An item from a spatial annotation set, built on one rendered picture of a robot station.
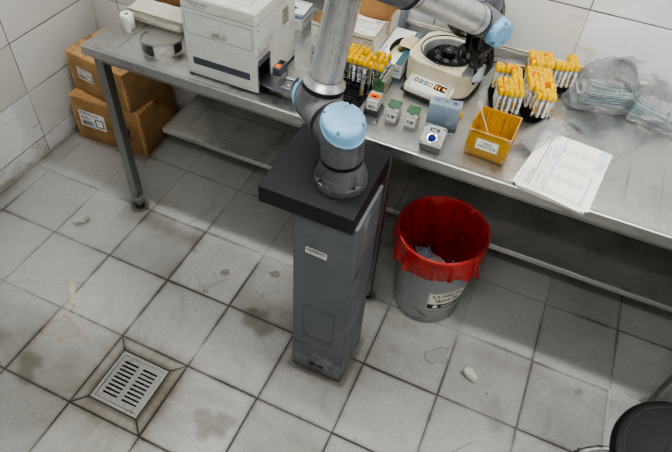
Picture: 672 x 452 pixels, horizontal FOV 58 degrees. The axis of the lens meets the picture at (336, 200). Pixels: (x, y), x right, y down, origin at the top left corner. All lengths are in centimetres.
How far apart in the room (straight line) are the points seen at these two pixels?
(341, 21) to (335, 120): 24
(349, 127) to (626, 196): 90
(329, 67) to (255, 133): 137
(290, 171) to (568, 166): 86
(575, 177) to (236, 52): 113
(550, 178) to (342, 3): 85
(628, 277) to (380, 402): 108
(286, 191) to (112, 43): 104
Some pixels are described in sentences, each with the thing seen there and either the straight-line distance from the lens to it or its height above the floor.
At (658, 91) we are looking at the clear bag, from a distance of 228.
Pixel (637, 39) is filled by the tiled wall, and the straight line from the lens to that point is 234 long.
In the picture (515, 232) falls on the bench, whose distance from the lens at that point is 259.
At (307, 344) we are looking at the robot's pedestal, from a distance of 223.
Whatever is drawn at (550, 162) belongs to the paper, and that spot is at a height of 89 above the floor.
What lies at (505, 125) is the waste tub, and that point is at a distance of 199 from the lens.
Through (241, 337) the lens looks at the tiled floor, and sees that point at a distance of 246.
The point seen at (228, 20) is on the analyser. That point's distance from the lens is 198.
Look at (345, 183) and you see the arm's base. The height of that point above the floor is 99.
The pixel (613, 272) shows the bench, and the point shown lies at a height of 27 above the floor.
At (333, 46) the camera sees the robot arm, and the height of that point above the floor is 131.
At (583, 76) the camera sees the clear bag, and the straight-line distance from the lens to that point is 227.
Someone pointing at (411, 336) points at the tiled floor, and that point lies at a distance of 250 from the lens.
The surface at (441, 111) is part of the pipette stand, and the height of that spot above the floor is 95.
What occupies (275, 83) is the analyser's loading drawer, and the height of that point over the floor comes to 92.
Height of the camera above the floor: 210
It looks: 46 degrees down
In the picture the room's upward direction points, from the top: 4 degrees clockwise
